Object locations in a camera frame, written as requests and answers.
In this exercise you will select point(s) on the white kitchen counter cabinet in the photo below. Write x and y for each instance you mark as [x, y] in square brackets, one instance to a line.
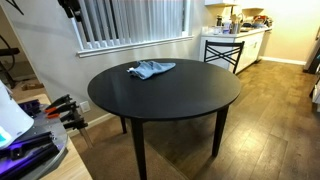
[250, 50]

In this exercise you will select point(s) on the light wooden robot stand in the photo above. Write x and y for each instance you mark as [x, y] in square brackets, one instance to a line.
[73, 166]

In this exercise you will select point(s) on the long black aluminium bars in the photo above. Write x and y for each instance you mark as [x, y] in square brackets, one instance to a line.
[26, 153]

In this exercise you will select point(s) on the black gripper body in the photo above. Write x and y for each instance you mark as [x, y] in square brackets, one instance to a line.
[69, 7]

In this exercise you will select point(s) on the short black aluminium bars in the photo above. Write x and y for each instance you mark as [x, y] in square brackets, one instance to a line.
[30, 107]

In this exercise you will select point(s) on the round black wooden table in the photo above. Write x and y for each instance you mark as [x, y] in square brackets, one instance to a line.
[173, 93]

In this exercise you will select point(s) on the blue bowl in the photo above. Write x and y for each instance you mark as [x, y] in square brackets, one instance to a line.
[258, 25]

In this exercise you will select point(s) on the round grey mounting plate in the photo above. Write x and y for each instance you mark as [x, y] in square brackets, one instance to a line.
[50, 126]

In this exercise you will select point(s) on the white mug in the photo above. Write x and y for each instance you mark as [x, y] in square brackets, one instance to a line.
[216, 30]

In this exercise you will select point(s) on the white window frame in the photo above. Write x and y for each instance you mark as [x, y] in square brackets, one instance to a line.
[133, 46]

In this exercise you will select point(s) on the white upper wall cabinet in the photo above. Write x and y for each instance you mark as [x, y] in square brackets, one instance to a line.
[220, 2]

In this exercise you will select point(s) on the black clamp with metal bar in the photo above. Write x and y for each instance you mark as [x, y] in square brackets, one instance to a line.
[75, 123]

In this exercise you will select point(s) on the white tub with blue label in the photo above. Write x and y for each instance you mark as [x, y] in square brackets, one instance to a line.
[227, 27]

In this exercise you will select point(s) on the black metal chair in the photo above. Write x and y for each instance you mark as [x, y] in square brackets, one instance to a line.
[223, 43]

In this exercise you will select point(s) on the brown cardboard box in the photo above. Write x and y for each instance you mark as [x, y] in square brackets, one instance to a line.
[32, 86]

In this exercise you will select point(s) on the steel utensil holder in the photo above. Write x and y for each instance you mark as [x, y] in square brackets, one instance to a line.
[235, 27]

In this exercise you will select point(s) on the dark bottle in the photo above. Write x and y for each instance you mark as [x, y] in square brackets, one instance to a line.
[219, 20]

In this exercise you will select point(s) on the blue cloth with white tag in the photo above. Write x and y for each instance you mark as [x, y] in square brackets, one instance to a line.
[150, 68]

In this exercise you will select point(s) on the white wall outlet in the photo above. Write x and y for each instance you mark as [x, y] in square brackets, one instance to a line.
[84, 106]

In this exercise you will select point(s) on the black clamp with orange trigger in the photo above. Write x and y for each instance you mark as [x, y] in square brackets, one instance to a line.
[60, 100]
[65, 108]

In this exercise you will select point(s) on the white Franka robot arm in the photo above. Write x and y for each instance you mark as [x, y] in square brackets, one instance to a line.
[13, 120]

